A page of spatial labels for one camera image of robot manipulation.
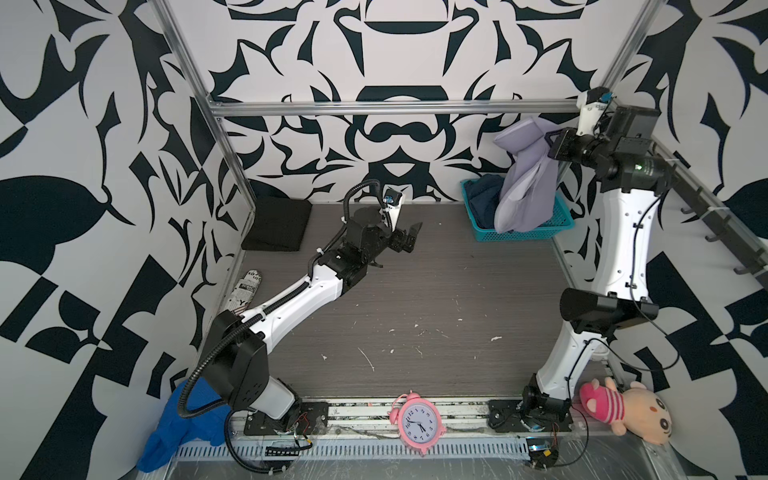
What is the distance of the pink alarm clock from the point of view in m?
0.70

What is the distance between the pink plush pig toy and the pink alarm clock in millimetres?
370

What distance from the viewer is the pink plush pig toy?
69 cm
